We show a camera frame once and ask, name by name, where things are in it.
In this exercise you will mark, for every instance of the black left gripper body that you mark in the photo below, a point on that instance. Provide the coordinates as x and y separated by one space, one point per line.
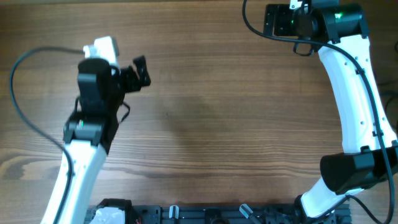
128 81

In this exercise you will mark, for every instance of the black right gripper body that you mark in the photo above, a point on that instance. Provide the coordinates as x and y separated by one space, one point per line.
272 20

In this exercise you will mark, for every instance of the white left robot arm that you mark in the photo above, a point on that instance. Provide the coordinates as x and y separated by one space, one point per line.
89 132

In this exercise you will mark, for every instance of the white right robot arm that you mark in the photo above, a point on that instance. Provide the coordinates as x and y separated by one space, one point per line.
339 34

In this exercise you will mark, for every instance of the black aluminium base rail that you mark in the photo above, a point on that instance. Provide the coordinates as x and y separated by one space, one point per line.
112 210

